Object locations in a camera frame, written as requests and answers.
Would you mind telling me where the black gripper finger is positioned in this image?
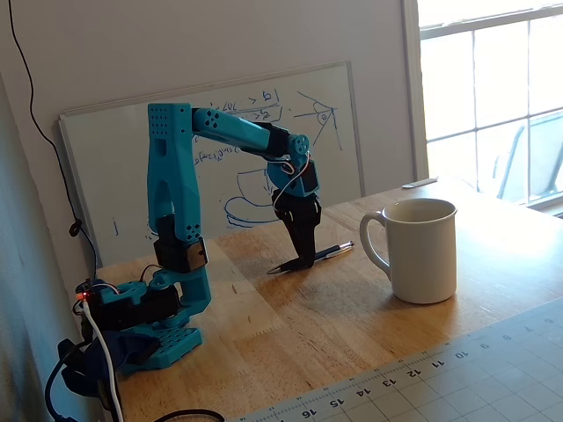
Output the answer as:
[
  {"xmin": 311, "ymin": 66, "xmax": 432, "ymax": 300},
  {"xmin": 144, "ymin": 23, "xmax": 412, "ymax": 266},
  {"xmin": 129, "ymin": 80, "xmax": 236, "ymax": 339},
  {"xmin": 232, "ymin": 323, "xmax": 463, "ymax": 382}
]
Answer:
[
  {"xmin": 282, "ymin": 219, "xmax": 315, "ymax": 271},
  {"xmin": 304, "ymin": 210, "xmax": 322, "ymax": 266}
]

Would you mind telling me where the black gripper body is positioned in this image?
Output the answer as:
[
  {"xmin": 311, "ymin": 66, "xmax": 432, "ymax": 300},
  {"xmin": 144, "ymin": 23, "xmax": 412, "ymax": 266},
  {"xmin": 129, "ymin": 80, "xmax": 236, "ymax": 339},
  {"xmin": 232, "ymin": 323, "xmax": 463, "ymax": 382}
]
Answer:
[{"xmin": 272, "ymin": 159, "xmax": 323, "ymax": 222}]

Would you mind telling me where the blue ballpoint pen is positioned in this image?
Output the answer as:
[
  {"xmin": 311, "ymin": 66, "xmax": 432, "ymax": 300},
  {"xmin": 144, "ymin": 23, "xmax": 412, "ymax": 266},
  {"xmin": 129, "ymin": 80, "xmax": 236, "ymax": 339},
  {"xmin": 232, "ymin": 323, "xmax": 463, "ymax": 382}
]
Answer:
[{"xmin": 267, "ymin": 240, "xmax": 355, "ymax": 276}]

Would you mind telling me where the white ceramic mug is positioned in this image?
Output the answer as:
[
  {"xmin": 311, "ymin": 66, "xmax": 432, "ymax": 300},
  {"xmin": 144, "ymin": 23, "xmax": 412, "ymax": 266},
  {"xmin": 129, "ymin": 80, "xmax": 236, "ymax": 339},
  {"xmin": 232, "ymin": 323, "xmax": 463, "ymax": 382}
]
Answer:
[{"xmin": 359, "ymin": 198, "xmax": 458, "ymax": 305}]

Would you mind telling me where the whiteboard with blue drawings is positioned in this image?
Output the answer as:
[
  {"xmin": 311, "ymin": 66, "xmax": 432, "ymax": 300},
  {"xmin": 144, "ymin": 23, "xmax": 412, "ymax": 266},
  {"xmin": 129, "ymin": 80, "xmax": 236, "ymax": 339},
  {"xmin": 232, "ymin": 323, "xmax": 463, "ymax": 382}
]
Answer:
[{"xmin": 58, "ymin": 60, "xmax": 366, "ymax": 269}]

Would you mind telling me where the blue black bar clamp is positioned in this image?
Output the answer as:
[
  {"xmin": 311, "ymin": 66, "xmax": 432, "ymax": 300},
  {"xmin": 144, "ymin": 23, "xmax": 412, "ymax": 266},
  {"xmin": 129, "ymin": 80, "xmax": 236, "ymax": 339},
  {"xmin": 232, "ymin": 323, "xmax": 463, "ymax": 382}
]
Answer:
[{"xmin": 56, "ymin": 331, "xmax": 160, "ymax": 410}]

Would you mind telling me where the grey gridded cutting mat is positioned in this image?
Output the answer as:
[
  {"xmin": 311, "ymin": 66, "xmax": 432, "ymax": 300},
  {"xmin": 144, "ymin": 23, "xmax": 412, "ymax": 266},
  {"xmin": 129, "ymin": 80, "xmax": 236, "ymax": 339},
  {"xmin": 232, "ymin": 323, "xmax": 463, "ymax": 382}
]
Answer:
[{"xmin": 228, "ymin": 298, "xmax": 563, "ymax": 422}]

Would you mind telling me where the white framed window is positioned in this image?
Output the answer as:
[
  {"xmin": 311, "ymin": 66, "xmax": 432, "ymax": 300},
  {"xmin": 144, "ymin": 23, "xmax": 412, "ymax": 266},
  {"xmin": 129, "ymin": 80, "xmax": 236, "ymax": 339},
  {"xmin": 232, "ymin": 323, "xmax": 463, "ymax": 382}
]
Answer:
[{"xmin": 402, "ymin": 0, "xmax": 563, "ymax": 216}]

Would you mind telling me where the white cable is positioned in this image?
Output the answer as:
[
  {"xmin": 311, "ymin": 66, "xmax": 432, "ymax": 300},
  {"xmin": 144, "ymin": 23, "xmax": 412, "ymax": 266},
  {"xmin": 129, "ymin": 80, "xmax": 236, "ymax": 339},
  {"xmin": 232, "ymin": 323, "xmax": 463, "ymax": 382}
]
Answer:
[{"xmin": 81, "ymin": 302, "xmax": 127, "ymax": 422}]

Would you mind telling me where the thin black cable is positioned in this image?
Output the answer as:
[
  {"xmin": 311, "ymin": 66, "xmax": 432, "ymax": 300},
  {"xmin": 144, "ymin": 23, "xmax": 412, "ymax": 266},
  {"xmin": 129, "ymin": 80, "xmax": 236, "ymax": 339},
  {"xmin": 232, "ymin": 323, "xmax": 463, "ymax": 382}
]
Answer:
[{"xmin": 46, "ymin": 338, "xmax": 225, "ymax": 422}]

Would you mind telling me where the black wall cable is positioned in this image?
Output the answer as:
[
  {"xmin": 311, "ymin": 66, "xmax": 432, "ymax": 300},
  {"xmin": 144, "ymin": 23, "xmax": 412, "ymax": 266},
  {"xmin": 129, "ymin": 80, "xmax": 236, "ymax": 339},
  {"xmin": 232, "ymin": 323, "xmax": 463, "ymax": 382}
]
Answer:
[{"xmin": 8, "ymin": 0, "xmax": 101, "ymax": 270}]

